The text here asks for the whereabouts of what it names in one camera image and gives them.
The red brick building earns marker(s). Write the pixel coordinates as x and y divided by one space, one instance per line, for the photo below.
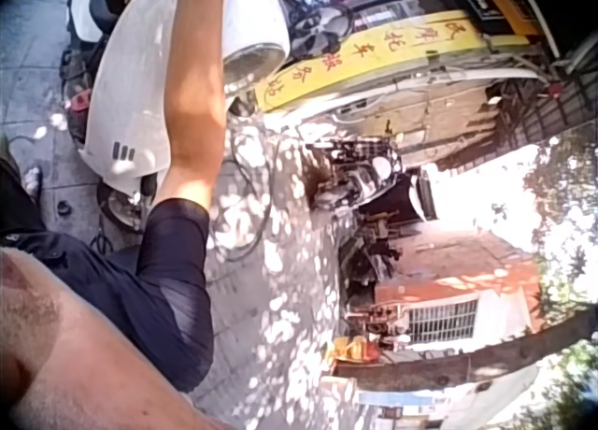
448 280

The white electric scooter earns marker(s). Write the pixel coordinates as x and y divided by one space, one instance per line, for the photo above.
135 84

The green tree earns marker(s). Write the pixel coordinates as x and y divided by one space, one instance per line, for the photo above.
567 224

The white barred window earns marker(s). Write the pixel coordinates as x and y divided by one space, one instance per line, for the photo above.
441 320

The black electric fan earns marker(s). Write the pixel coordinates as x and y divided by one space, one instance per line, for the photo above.
320 25

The yellow shop sign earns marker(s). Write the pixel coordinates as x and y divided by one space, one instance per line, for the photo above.
369 56

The dark parked scooter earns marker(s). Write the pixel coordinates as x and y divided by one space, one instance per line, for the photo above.
355 173

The cluttered roadside stall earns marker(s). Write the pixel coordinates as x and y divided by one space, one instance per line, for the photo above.
369 299

